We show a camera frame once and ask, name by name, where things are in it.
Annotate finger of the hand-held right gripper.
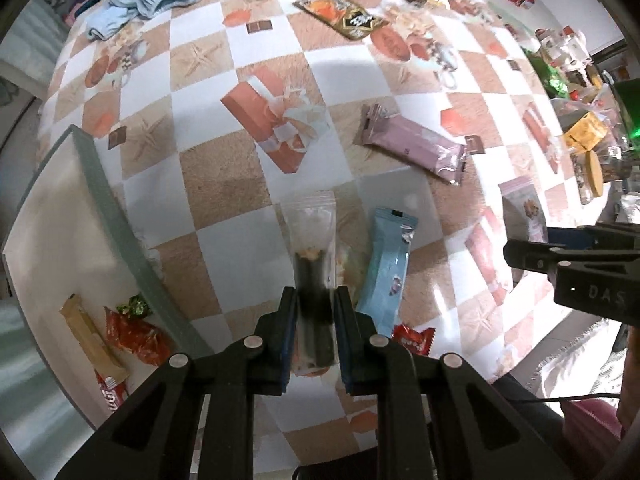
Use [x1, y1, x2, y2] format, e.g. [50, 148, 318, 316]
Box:
[547, 226, 640, 256]
[502, 239, 601, 277]

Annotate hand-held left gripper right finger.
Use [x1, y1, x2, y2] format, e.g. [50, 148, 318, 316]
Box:
[334, 286, 576, 480]

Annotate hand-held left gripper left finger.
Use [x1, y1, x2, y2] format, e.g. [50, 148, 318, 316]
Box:
[55, 286, 301, 480]

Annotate white pink cookie packet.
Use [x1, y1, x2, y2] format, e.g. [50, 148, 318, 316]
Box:
[499, 176, 551, 261]

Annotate light blue snack packet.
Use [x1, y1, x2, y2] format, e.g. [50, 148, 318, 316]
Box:
[354, 206, 420, 338]

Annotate clear packet with dark sticks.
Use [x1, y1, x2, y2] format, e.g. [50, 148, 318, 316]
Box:
[279, 191, 337, 377]

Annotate red crinkly snack packet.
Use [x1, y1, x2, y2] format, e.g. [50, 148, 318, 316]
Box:
[104, 306, 176, 367]

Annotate green foil candy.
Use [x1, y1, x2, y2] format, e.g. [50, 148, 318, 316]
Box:
[115, 294, 153, 320]

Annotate pink snack bar packet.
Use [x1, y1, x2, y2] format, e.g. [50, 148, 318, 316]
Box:
[353, 103, 470, 187]

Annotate long red snack packet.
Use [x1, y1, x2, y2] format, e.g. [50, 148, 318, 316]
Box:
[95, 370, 128, 413]

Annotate gold snack packet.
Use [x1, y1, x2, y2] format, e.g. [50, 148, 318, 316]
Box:
[59, 294, 130, 383]

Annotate white tray with grey rim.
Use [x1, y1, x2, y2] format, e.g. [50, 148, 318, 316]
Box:
[2, 124, 216, 431]

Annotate person's right forearm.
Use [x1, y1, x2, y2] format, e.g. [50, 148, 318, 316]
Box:
[614, 322, 640, 441]

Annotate jar with wooden lid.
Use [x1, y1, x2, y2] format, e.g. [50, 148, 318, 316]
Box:
[570, 150, 608, 206]

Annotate small red snack packet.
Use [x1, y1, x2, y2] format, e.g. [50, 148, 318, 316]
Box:
[391, 324, 437, 357]

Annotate clear packet with yellow snack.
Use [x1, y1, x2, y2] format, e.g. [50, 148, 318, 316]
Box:
[332, 242, 373, 306]

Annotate white blanket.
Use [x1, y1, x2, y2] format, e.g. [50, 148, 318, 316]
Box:
[525, 305, 631, 411]

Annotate yellow snack bag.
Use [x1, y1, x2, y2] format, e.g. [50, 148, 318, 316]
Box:
[562, 110, 608, 153]

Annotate pink cloth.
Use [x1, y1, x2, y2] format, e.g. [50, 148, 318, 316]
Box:
[562, 400, 626, 441]

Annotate green snack bag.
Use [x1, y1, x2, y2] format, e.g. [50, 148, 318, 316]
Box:
[525, 55, 571, 101]

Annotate white plastic containers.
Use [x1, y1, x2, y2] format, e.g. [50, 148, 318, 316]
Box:
[535, 25, 593, 66]

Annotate checkered printed tablecloth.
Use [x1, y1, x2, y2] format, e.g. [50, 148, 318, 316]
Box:
[37, 0, 626, 461]

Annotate orange black snack packet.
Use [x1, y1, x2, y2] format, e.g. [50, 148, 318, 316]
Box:
[292, 0, 390, 41]

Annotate black cable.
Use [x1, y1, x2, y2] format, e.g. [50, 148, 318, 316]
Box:
[512, 392, 623, 406]

